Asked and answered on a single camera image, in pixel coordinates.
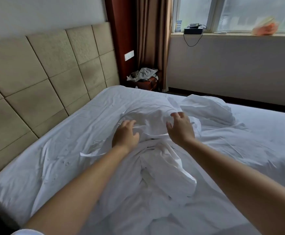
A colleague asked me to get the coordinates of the black device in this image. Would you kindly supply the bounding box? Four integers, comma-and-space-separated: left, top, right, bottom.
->
184, 23, 204, 35

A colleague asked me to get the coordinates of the person's left forearm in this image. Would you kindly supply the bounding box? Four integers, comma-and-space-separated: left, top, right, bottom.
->
22, 144, 133, 235

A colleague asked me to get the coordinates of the person's right hand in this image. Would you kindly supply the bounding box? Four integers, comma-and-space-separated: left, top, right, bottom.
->
166, 111, 197, 149

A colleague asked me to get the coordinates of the white pillow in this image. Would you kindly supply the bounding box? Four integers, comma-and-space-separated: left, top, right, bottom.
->
80, 102, 203, 204

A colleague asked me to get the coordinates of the orange plastic bag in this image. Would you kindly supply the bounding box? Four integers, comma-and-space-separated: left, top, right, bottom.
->
252, 19, 280, 37

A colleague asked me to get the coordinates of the brown curtain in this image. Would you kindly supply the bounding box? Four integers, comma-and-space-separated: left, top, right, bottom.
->
135, 0, 175, 92

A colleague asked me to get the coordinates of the dark wooden nightstand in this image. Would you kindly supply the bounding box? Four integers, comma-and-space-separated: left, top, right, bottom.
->
127, 71, 163, 92

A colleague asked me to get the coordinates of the black cable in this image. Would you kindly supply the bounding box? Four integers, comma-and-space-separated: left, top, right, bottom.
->
183, 24, 208, 47

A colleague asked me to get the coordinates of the beige padded headboard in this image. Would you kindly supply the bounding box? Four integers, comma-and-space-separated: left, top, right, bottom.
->
0, 22, 121, 184

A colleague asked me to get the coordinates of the person's right forearm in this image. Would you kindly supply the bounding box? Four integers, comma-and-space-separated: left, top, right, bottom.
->
182, 137, 285, 235

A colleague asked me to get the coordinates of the dark wooden wall panel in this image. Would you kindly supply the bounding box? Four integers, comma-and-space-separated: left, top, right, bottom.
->
104, 0, 139, 85

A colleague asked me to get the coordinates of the window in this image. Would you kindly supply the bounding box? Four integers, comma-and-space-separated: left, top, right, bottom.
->
173, 0, 285, 35

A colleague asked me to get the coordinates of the person's left hand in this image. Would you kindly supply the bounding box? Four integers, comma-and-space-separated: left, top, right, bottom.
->
112, 120, 140, 155

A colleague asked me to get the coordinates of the white bed sheet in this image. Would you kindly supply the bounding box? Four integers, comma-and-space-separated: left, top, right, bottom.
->
0, 86, 285, 235

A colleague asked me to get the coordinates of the person's white shirt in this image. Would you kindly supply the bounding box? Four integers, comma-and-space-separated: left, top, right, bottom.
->
10, 228, 45, 235

